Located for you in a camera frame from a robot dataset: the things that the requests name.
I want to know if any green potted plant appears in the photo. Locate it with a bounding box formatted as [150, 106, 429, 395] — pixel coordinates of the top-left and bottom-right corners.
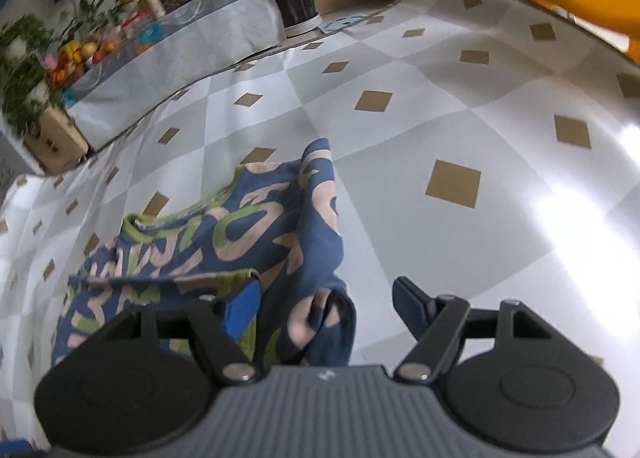
[0, 13, 66, 137]

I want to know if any blue lettered sweatshirt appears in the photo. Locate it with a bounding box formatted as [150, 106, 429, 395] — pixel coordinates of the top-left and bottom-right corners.
[52, 138, 357, 369]

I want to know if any round-dial floor scale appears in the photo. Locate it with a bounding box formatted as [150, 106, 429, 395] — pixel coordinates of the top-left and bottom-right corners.
[317, 13, 371, 34]

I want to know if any cardboard box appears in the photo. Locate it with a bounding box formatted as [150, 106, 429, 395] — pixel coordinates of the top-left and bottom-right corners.
[22, 105, 91, 174]

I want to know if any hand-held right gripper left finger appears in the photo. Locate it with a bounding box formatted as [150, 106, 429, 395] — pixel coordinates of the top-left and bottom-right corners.
[102, 280, 262, 385]

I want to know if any fruit basket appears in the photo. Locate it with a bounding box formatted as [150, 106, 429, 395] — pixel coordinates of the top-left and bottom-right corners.
[45, 35, 124, 84]

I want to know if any cloth covered side table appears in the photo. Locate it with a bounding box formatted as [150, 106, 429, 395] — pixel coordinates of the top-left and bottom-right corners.
[65, 0, 286, 149]

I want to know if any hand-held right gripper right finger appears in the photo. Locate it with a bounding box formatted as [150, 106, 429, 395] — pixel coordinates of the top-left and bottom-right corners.
[392, 277, 554, 385]

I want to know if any grey white checkered tablecloth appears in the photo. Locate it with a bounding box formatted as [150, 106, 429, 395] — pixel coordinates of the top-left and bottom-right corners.
[0, 0, 640, 439]

